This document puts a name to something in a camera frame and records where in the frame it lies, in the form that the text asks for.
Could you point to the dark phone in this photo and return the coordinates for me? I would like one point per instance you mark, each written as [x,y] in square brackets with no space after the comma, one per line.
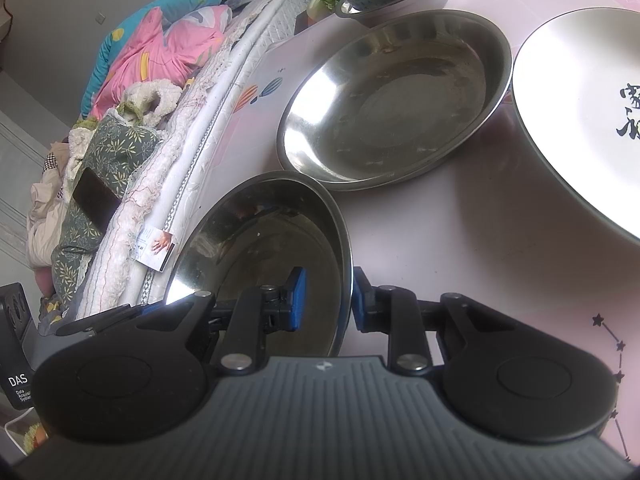
[97,200]

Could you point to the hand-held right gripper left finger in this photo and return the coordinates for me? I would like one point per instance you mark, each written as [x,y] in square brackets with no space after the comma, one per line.
[296,300]

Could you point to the pink and blue quilt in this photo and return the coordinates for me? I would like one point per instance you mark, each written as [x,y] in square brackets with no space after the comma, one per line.
[155,45]

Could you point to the white printed card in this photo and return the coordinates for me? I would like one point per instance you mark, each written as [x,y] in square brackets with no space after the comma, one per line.
[156,250]

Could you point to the white fleece blanket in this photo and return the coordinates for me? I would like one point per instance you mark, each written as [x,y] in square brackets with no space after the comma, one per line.
[150,100]

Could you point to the large steel plate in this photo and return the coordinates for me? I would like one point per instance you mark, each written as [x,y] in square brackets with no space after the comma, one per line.
[395,110]
[280,230]

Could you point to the green floral pillow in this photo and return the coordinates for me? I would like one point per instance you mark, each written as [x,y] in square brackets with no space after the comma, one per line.
[115,155]

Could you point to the beige checkered clothes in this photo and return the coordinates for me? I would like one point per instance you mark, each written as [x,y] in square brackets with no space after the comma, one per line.
[47,210]

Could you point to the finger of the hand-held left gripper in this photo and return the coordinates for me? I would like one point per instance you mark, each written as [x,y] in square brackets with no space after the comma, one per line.
[75,331]

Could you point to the white ceramic plate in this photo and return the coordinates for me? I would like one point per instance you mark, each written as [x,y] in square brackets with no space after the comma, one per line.
[575,110]

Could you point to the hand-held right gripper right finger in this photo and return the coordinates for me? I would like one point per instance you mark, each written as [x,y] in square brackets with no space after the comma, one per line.
[359,305]

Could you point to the white quilted mattress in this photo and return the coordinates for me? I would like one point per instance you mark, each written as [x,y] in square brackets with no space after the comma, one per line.
[200,125]

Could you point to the white food container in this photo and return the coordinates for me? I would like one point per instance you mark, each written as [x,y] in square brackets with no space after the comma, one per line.
[27,432]

